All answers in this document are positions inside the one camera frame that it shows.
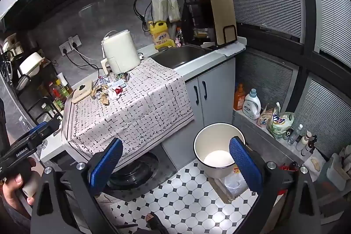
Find white black patterned tablecloth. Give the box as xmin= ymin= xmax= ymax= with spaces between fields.
xmin=62 ymin=57 xmax=195 ymax=169

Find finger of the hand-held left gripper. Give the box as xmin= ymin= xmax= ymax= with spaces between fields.
xmin=26 ymin=117 xmax=62 ymax=143

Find person's foot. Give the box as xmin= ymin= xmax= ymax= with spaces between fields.
xmin=137 ymin=212 xmax=170 ymax=234

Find white round bin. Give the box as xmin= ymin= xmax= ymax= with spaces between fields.
xmin=193 ymin=122 xmax=246 ymax=180

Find black dish rack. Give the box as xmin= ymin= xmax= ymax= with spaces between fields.
xmin=180 ymin=0 xmax=233 ymax=46

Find white power cable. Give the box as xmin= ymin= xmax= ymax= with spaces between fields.
xmin=102 ymin=30 xmax=123 ymax=59

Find black shelf rack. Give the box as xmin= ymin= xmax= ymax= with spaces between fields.
xmin=0 ymin=31 xmax=72 ymax=128

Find white cloth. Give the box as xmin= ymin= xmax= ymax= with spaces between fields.
xmin=214 ymin=41 xmax=246 ymax=57

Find cardboard box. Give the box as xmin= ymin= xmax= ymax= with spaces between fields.
xmin=209 ymin=164 xmax=260 ymax=204

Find washing machine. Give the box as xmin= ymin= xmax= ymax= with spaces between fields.
xmin=40 ymin=124 xmax=179 ymax=234

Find clear plastic bottle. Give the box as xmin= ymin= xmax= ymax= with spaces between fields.
xmin=288 ymin=124 xmax=304 ymax=146

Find person's left hand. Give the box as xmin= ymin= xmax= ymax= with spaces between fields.
xmin=0 ymin=173 xmax=37 ymax=213

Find white bowl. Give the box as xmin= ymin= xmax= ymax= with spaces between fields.
xmin=19 ymin=52 xmax=45 ymax=76

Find small pink bottle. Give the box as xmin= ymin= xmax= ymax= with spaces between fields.
xmin=175 ymin=27 xmax=185 ymax=47

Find black power cable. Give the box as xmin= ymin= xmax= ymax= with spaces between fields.
xmin=63 ymin=49 xmax=103 ymax=72
xmin=72 ymin=43 xmax=104 ymax=79

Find wooden cutting board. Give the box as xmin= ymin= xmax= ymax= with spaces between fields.
xmin=210 ymin=0 xmax=238 ymax=45

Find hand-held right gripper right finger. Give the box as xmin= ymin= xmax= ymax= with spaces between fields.
xmin=227 ymin=136 xmax=322 ymax=234

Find small brown bottle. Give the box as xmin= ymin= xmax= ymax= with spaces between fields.
xmin=301 ymin=135 xmax=319 ymax=157

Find yellow detergent bottle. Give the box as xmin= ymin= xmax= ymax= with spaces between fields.
xmin=148 ymin=20 xmax=176 ymax=49

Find steel kitchen sink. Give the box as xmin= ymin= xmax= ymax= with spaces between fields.
xmin=151 ymin=43 xmax=213 ymax=70

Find grey base cabinet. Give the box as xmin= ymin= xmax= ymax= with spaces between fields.
xmin=161 ymin=57 xmax=237 ymax=164

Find black window frame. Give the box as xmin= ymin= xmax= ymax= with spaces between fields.
xmin=236 ymin=0 xmax=351 ymax=163

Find green white refill bag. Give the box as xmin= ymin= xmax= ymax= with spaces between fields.
xmin=267 ymin=102 xmax=295 ymax=140

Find pile of wrappers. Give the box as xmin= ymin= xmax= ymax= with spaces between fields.
xmin=92 ymin=72 xmax=131 ymax=106

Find red plastic bag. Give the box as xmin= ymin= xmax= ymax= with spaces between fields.
xmin=278 ymin=164 xmax=301 ymax=172

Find patterned pouch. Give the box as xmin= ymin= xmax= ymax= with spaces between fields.
xmin=257 ymin=105 xmax=276 ymax=129

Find white laundry detergent bottle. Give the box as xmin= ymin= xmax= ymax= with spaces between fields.
xmin=243 ymin=89 xmax=261 ymax=120

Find wall socket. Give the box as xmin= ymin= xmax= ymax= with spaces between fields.
xmin=59 ymin=42 xmax=72 ymax=56
xmin=68 ymin=35 xmax=82 ymax=48

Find coiled black cable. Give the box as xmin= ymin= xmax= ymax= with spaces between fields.
xmin=133 ymin=0 xmax=153 ymax=32

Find person's left forearm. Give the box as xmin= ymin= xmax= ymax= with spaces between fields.
xmin=0 ymin=202 xmax=32 ymax=234

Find orange bottle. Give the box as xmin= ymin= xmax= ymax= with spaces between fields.
xmin=234 ymin=83 xmax=245 ymax=111

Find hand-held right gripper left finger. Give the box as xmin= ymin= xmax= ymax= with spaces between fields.
xmin=30 ymin=138 xmax=124 ymax=234

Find small white bottle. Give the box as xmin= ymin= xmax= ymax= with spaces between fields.
xmin=296 ymin=131 xmax=312 ymax=151

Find white plastic bag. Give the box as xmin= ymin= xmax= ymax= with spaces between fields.
xmin=167 ymin=0 xmax=181 ymax=23
xmin=151 ymin=0 xmax=169 ymax=23

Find small wooden board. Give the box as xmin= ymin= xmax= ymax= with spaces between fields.
xmin=71 ymin=80 xmax=95 ymax=104

